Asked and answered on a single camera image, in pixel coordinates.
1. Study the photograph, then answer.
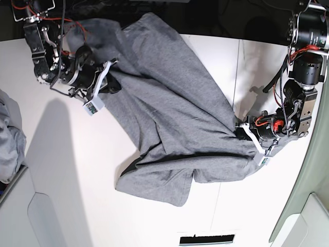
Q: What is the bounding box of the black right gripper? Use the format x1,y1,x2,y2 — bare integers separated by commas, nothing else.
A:
64,64,122,97

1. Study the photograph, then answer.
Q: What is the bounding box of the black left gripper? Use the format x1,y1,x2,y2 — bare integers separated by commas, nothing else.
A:
235,114,285,141

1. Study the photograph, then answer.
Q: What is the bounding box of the grey t-shirt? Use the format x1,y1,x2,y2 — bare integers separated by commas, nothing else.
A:
64,13,260,206

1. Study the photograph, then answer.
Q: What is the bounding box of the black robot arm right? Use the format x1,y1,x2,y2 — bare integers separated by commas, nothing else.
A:
10,1,121,101

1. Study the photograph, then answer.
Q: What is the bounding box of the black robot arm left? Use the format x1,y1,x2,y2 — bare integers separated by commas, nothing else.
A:
235,1,328,142

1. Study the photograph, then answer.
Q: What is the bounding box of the light grey cloth pile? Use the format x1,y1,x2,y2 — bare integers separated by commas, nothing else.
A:
1,91,26,184

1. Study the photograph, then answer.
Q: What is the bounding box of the white panel right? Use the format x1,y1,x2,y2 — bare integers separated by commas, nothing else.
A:
272,192,328,247

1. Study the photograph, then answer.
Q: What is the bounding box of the white panel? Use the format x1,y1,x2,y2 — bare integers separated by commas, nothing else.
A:
272,192,328,247
1,167,66,246

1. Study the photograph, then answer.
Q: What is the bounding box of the white panel left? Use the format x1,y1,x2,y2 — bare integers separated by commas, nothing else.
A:
1,167,66,246

